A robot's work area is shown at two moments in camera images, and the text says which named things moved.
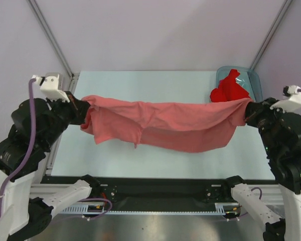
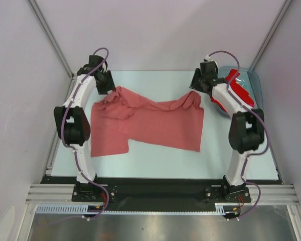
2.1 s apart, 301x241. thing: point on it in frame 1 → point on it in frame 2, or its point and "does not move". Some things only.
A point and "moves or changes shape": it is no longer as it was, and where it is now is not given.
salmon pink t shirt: x=191 y=128 moves or changes shape
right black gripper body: x=262 y=116 → x=197 y=81
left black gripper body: x=66 y=113 → x=107 y=83
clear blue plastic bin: x=248 y=78 does not move
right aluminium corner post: x=277 y=21 does not move
